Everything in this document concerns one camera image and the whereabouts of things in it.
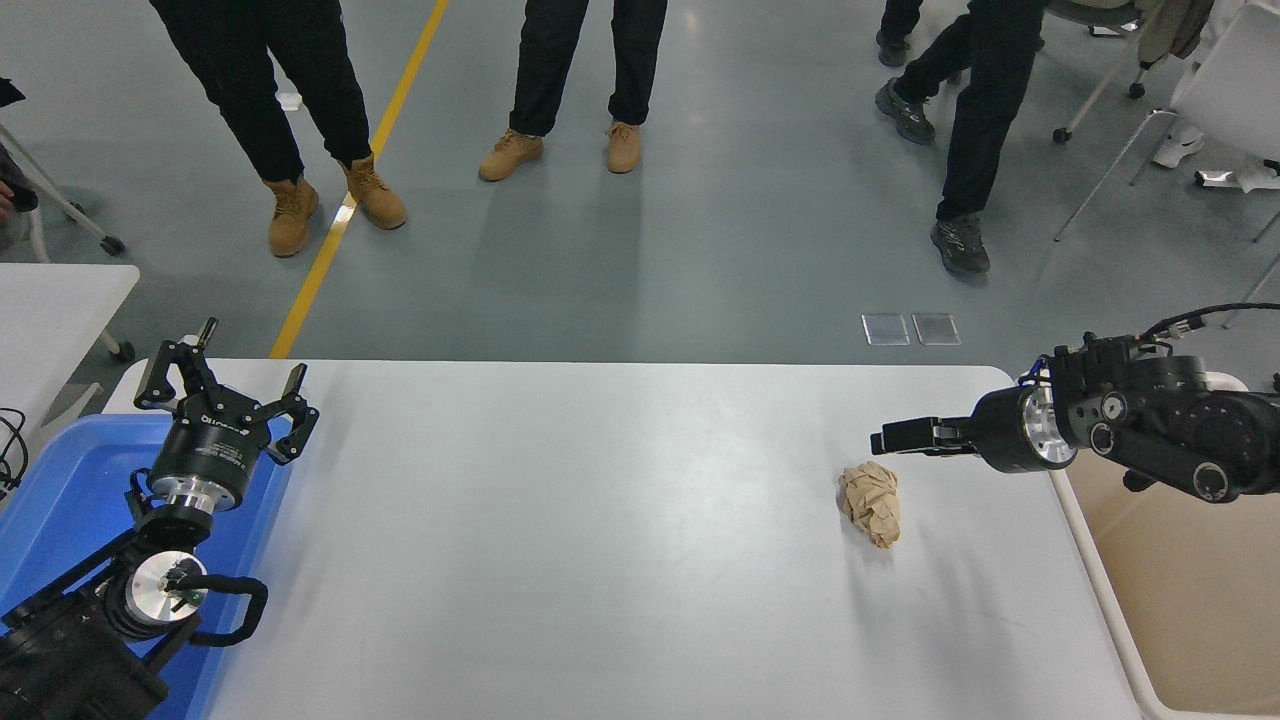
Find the white-framed rolling chair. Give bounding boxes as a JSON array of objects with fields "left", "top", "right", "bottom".
[{"left": 0, "top": 125, "right": 129, "bottom": 265}]

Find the rolling chair with casters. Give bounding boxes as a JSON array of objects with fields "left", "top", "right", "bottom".
[{"left": 1040, "top": 0, "right": 1161, "bottom": 143}]

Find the blue plastic tray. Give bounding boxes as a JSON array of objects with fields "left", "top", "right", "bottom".
[{"left": 0, "top": 412, "right": 296, "bottom": 720}]

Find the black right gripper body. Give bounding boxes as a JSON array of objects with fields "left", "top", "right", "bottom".
[{"left": 970, "top": 385, "right": 1036, "bottom": 475}]

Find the white side table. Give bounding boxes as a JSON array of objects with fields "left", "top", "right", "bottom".
[{"left": 0, "top": 264, "right": 141, "bottom": 441}]

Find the beige hanging jacket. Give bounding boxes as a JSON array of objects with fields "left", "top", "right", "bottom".
[{"left": 1138, "top": 0, "right": 1216, "bottom": 69}]

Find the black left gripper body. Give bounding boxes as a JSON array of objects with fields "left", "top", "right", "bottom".
[{"left": 150, "top": 400, "right": 273, "bottom": 499}]

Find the white chair base bar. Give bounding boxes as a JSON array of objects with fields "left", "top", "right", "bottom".
[{"left": 1193, "top": 158, "right": 1280, "bottom": 193}]

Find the tan paper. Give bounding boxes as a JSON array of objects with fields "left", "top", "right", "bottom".
[{"left": 838, "top": 461, "right": 902, "bottom": 550}]

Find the large pale bin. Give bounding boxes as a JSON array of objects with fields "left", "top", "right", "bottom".
[{"left": 1045, "top": 370, "right": 1280, "bottom": 720}]

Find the black cable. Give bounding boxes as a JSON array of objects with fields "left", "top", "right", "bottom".
[{"left": 0, "top": 405, "right": 29, "bottom": 501}]

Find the white shell chair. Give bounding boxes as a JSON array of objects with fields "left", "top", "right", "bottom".
[{"left": 1053, "top": 0, "right": 1280, "bottom": 301}]

